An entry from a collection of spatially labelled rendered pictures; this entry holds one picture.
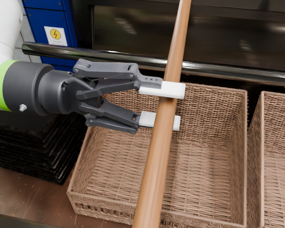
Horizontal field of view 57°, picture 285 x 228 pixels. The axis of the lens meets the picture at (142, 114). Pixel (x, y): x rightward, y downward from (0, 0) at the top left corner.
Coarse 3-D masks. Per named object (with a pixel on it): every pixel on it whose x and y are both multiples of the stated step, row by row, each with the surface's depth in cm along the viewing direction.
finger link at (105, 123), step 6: (96, 120) 48; (102, 120) 48; (108, 120) 49; (114, 120) 49; (90, 126) 49; (102, 126) 49; (108, 126) 48; (114, 126) 48; (120, 126) 48; (126, 126) 48; (126, 132) 49; (132, 132) 48
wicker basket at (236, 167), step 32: (128, 96) 108; (192, 96) 103; (96, 128) 102; (192, 128) 110; (224, 128) 108; (96, 160) 107; (128, 160) 108; (192, 160) 108; (224, 160) 108; (96, 192) 98; (128, 192) 98; (192, 192) 98; (224, 192) 98; (128, 224) 90; (160, 224) 86; (192, 224) 81; (224, 224) 76
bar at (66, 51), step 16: (32, 48) 60; (48, 48) 59; (64, 48) 59; (80, 48) 59; (144, 64) 57; (160, 64) 56; (192, 64) 55; (208, 64) 55; (224, 64) 55; (240, 80) 55; (256, 80) 54; (272, 80) 53
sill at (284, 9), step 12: (156, 0) 84; (168, 0) 83; (192, 0) 82; (204, 0) 81; (216, 0) 80; (228, 0) 80; (240, 0) 79; (252, 0) 78; (264, 0) 78; (276, 0) 77
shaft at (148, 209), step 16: (176, 32) 58; (176, 48) 53; (176, 64) 49; (176, 80) 46; (160, 96) 44; (160, 112) 41; (160, 128) 38; (160, 144) 36; (160, 160) 35; (144, 176) 34; (160, 176) 33; (144, 192) 32; (160, 192) 32; (144, 208) 30; (160, 208) 31; (144, 224) 29
